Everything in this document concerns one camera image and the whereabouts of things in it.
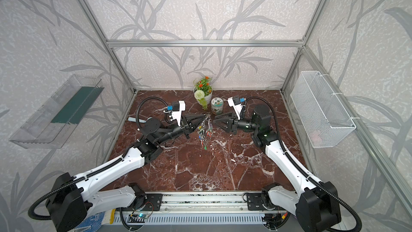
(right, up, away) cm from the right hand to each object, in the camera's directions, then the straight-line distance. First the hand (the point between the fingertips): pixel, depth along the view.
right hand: (216, 117), depth 67 cm
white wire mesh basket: (+42, 0, -5) cm, 42 cm away
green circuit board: (-36, -47, +5) cm, 59 cm away
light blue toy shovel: (-55, -5, +36) cm, 66 cm away
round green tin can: (0, +5, +35) cm, 35 cm away
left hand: (-4, +1, -5) cm, 6 cm away
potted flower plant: (-9, +14, +33) cm, 37 cm away
